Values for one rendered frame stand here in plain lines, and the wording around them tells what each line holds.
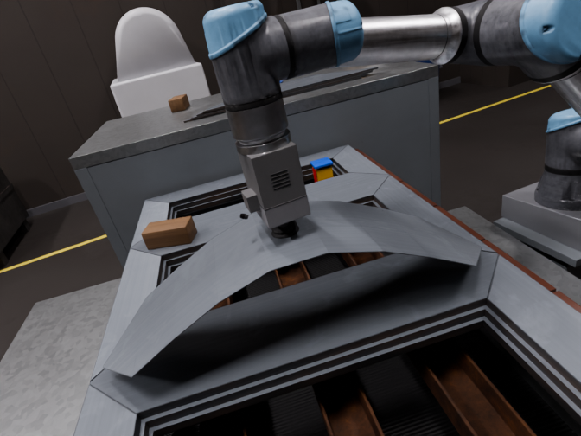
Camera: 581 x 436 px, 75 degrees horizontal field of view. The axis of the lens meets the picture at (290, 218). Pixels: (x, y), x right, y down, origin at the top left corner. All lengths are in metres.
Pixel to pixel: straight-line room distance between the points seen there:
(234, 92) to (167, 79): 3.06
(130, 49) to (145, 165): 2.24
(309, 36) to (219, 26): 0.11
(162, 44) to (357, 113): 2.39
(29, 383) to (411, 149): 1.37
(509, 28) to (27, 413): 1.09
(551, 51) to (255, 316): 0.63
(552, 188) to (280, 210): 0.80
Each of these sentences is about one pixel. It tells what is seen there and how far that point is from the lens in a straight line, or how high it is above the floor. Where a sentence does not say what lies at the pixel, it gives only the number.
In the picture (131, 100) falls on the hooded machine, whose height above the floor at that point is 0.94.
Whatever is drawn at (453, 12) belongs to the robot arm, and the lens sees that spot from 0.80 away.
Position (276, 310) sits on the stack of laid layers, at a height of 0.86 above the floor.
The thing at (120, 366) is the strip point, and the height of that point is 0.91.
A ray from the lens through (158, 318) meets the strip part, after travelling 0.64.
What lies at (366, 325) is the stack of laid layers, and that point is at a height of 0.86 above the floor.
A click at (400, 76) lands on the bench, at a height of 1.04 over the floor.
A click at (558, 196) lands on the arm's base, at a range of 1.15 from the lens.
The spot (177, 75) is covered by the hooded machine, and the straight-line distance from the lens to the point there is 3.54.
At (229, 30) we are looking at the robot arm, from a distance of 0.47.
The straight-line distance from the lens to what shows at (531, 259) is 1.10.
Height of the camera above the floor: 1.32
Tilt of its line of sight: 28 degrees down
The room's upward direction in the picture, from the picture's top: 13 degrees counter-clockwise
